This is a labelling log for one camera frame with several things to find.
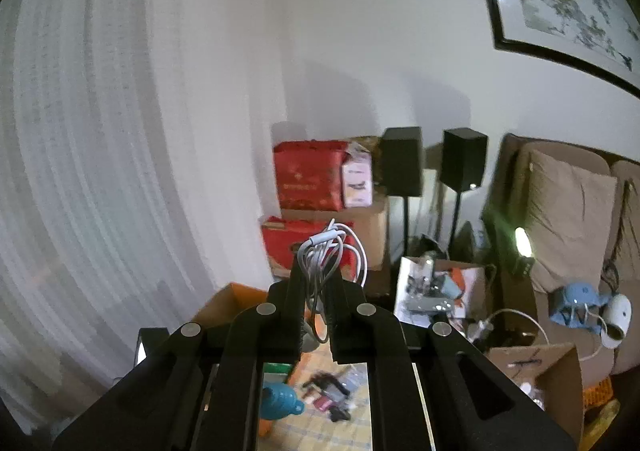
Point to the black lamp with light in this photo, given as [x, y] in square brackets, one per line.
[522, 248]

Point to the brown sofa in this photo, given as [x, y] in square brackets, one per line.
[550, 281]

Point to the white curtain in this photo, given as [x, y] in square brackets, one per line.
[100, 156]

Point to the red gift box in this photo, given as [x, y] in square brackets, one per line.
[277, 246]

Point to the yellow plaid tablecloth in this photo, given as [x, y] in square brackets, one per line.
[310, 433]

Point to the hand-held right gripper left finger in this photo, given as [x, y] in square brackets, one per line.
[285, 311]

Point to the white security camera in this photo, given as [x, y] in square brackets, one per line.
[617, 318]

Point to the black speaker stand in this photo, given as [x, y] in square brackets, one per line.
[455, 223]
[406, 226]

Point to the orange cardboard box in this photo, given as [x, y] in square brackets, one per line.
[225, 301]

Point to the blue small fan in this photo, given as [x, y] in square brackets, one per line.
[575, 303]

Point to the yellow orange bag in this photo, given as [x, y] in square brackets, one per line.
[602, 411]

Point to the open brown cardboard box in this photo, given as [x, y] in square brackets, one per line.
[550, 381]

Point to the blue funnel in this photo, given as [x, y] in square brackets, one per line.
[280, 401]

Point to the red gift bag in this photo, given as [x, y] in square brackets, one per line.
[307, 176]

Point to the beige sofa cushion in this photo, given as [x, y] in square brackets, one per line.
[570, 216]
[630, 221]

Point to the pink box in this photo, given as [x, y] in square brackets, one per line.
[356, 178]

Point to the white box of clutter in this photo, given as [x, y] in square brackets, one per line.
[430, 291]

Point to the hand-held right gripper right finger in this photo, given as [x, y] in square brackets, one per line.
[350, 321]

